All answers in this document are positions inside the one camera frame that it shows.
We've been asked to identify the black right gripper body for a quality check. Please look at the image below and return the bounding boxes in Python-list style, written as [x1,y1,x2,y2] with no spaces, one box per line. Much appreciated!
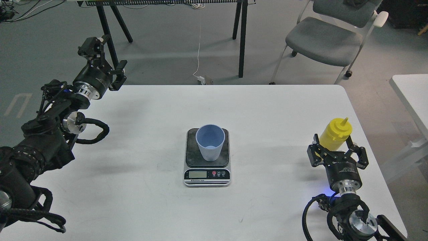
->
[324,161,362,195]

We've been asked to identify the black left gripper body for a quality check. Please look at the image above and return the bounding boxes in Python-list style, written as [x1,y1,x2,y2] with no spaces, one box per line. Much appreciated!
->
[73,62,113,100]

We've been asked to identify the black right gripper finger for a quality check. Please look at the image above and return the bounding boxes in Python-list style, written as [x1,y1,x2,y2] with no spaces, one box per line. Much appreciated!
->
[341,136,369,169]
[307,133,335,167]

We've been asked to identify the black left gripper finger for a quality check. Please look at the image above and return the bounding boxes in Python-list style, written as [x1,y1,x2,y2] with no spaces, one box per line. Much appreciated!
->
[109,60,127,91]
[78,35,111,69]

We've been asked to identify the yellow squeeze seasoning bottle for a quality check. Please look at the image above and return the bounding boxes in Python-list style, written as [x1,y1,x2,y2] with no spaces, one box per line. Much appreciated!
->
[319,117,353,151]

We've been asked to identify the blue ribbed plastic cup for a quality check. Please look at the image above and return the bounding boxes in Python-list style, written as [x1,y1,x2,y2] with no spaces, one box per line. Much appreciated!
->
[195,125,226,162]

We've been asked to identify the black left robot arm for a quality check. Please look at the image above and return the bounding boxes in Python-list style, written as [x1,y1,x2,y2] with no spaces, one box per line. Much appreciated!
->
[0,34,127,233]

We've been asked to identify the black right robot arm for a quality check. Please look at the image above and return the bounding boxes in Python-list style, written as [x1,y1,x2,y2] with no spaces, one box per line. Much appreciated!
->
[302,134,407,241]

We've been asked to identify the digital kitchen scale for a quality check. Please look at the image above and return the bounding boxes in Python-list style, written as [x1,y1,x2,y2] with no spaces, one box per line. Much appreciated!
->
[183,128,231,187]

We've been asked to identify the black table with trestle legs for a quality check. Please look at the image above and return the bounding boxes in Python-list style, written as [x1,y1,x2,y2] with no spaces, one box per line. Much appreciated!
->
[76,0,250,78]

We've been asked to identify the white power adapter on floor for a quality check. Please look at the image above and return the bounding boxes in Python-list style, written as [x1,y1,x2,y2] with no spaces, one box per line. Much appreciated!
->
[197,76,213,85]

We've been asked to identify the grey office chair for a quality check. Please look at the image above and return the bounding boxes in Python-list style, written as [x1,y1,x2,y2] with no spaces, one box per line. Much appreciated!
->
[284,0,389,84]

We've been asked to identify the white hanging cable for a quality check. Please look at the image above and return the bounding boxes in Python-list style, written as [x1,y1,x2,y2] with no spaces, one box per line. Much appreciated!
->
[193,7,202,78]

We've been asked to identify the cables on floor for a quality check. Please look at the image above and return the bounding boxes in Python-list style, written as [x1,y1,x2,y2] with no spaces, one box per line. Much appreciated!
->
[0,0,64,23]

